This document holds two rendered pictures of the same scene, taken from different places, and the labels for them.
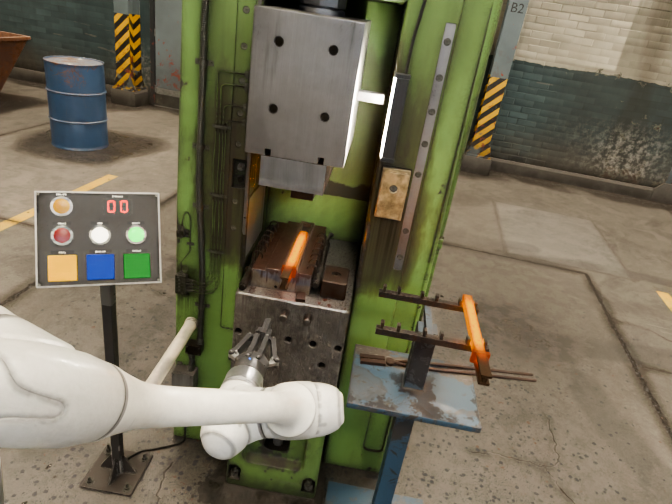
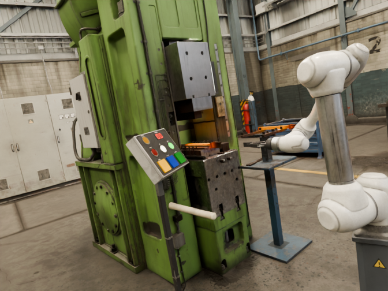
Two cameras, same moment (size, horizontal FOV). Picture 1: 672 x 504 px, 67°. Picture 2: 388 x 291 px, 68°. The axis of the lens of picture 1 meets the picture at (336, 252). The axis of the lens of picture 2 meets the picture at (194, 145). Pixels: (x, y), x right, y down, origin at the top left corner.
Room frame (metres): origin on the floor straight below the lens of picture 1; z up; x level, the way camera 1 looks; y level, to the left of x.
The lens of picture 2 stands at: (-0.05, 1.70, 1.31)
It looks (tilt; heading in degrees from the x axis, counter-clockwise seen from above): 8 degrees down; 318
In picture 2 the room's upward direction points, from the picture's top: 10 degrees counter-clockwise
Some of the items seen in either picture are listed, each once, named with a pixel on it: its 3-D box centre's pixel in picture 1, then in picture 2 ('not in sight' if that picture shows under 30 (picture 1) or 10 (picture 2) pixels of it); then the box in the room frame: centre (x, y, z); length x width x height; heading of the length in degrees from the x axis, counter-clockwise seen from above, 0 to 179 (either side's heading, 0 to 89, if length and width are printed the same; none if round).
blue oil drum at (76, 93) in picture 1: (77, 103); not in sight; (5.48, 3.00, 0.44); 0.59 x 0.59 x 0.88
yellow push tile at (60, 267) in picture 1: (62, 268); (164, 165); (1.26, 0.77, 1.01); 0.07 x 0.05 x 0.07; 113
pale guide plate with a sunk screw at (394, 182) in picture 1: (392, 193); (220, 106); (1.60, -0.15, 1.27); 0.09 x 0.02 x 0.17; 88
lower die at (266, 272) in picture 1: (291, 252); (192, 150); (1.69, 0.16, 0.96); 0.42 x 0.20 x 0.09; 178
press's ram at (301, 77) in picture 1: (324, 84); (183, 74); (1.69, 0.12, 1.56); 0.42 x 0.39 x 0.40; 178
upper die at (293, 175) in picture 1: (302, 157); (185, 106); (1.69, 0.16, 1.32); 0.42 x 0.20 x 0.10; 178
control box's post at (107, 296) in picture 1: (112, 364); (168, 234); (1.42, 0.72, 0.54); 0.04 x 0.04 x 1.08; 88
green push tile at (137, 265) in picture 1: (137, 265); (179, 157); (1.34, 0.59, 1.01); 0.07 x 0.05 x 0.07; 113
